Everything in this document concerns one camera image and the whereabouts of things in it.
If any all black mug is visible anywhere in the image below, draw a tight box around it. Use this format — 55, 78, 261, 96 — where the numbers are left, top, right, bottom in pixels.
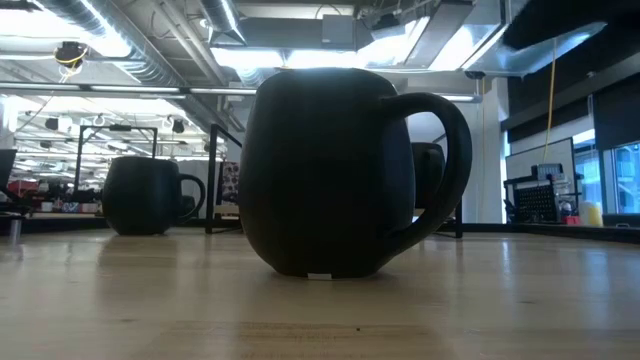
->
100, 155, 208, 237

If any silver ventilation duct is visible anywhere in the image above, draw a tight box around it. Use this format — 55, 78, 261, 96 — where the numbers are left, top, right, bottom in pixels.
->
34, 0, 251, 136

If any yellow container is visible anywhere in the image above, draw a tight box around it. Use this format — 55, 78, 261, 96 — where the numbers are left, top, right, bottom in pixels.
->
585, 201, 605, 228

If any patterned board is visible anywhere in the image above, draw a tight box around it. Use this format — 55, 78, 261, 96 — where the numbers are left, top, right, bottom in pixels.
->
218, 160, 242, 207

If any black ceiling device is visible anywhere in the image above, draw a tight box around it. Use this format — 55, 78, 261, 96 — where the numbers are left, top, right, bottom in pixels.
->
52, 41, 90, 70

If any white column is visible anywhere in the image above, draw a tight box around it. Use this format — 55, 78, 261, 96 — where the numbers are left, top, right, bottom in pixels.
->
460, 75, 507, 225

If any hanging yellow cable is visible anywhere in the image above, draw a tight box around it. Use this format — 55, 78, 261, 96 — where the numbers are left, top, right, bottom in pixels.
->
542, 38, 558, 164

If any white partition board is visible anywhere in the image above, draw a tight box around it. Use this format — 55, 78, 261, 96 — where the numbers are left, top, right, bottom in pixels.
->
504, 136, 577, 225

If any black frame rig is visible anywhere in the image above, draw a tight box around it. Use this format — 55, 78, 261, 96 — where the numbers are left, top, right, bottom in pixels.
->
73, 123, 160, 194

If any black pegboard cart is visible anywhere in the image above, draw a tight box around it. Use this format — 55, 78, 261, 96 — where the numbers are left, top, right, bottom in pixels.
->
503, 163, 585, 225

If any ceiling light strip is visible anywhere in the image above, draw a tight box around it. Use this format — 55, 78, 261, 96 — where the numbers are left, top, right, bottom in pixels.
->
0, 82, 259, 97

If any black monitor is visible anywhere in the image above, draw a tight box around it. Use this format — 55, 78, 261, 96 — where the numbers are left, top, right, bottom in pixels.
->
0, 148, 18, 191

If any black mug red interior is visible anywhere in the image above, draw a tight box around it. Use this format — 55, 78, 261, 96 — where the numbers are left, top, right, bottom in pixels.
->
237, 66, 475, 281

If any metal cylinder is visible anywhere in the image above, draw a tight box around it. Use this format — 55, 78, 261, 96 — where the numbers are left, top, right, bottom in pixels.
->
8, 216, 23, 247

